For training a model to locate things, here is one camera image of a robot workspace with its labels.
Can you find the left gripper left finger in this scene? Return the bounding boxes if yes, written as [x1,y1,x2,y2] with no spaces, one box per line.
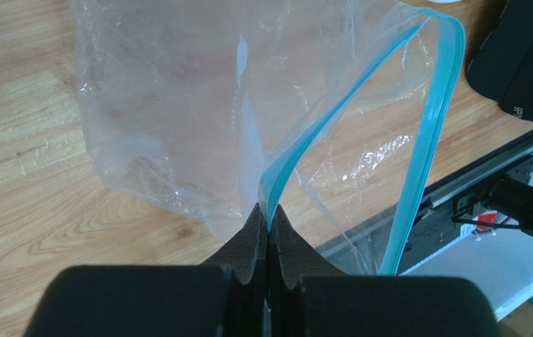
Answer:
[25,206,266,336]

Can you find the clear zip top bag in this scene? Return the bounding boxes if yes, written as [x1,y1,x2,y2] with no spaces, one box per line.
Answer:
[72,1,466,275]

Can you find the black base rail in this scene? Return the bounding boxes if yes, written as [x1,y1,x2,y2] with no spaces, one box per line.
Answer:
[322,126,533,277]

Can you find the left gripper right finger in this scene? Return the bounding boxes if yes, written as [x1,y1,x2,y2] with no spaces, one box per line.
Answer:
[269,207,501,336]

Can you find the black baseball cap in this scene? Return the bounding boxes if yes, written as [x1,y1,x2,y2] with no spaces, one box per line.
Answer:
[466,1,533,122]

